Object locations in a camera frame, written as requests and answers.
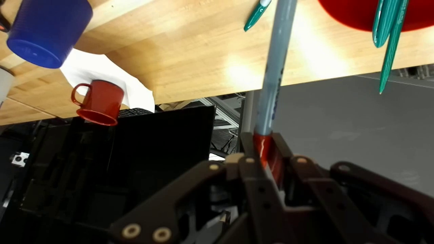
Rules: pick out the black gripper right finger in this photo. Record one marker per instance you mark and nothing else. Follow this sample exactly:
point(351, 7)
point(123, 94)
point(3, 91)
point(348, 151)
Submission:
point(344, 203)

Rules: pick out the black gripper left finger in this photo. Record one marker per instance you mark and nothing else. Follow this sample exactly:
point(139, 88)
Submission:
point(245, 198)

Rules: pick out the grey marker with red cap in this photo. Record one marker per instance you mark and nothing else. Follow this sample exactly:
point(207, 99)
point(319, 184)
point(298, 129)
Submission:
point(276, 72)

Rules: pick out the teal marker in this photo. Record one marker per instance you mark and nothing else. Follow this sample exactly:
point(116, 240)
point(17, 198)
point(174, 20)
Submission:
point(393, 54)
point(386, 22)

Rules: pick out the slim green marker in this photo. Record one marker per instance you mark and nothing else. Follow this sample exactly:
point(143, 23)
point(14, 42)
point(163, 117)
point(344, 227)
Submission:
point(257, 14)

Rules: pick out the blue plastic cup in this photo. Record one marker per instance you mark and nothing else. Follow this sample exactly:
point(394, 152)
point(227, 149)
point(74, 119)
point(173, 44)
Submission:
point(45, 31)

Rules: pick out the white paper sheet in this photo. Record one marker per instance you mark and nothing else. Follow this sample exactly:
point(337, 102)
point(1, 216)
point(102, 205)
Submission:
point(131, 90)

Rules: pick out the dark red mug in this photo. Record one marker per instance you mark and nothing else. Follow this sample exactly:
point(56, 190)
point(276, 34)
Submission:
point(102, 102)

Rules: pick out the red bowl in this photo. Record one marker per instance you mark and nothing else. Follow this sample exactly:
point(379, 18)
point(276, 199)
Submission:
point(353, 14)

